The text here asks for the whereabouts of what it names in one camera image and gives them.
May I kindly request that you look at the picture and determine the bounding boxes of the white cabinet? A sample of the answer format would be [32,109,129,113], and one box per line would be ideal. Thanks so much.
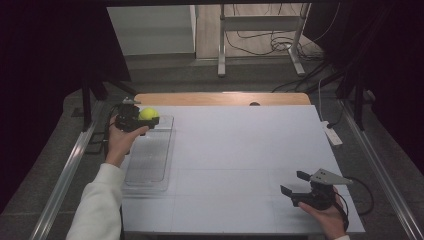
[107,4,198,57]

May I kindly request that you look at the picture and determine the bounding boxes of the person's right hand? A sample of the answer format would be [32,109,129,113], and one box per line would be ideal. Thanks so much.
[298,193,347,240]

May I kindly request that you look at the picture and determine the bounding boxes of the person's left hand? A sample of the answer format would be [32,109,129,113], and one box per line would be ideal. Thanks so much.
[105,116,149,168]

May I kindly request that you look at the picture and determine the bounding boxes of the white power cable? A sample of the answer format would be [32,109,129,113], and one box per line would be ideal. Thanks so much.
[317,78,327,123]

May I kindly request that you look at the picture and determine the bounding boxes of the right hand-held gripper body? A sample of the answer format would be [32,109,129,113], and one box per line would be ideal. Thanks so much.
[291,168,353,211]

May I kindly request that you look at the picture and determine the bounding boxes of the dark curtain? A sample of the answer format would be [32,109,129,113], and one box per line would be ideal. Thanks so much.
[0,0,132,214]
[304,0,424,168]

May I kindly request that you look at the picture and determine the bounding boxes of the white metal desk frame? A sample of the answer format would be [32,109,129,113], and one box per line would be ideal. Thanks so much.
[217,3,312,78]

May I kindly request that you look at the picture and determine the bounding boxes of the black cables on floor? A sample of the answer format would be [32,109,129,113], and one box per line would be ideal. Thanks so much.
[224,3,326,63]

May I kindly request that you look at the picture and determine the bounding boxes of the black stand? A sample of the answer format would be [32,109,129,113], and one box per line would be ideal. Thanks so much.
[80,71,138,133]
[335,71,375,132]

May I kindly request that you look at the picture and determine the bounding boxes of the aluminium floor rail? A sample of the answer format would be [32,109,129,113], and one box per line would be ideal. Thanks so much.
[339,99,424,240]
[29,99,105,240]

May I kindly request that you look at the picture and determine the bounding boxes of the white power strip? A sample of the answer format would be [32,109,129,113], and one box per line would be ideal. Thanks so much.
[321,120,344,147]

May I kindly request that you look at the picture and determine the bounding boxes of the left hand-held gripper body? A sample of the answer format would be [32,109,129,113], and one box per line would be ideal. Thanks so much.
[114,96,148,133]

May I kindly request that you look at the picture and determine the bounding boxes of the yellow tennis ball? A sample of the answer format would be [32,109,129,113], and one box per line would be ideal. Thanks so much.
[138,107,160,122]

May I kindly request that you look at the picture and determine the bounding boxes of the clear plastic container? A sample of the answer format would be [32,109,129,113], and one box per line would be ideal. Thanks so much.
[121,114,176,193]

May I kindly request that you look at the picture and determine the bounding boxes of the wooden table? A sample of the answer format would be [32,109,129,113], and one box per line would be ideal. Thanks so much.
[132,92,312,107]

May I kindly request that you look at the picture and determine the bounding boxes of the black floor plate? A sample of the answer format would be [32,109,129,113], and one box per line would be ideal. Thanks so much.
[84,131,109,155]

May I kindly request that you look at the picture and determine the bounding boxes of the white board on table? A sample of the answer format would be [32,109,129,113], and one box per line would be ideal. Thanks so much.
[119,105,366,234]

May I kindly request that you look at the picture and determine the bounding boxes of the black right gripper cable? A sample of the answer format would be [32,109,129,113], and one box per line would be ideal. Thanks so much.
[339,176,375,231]

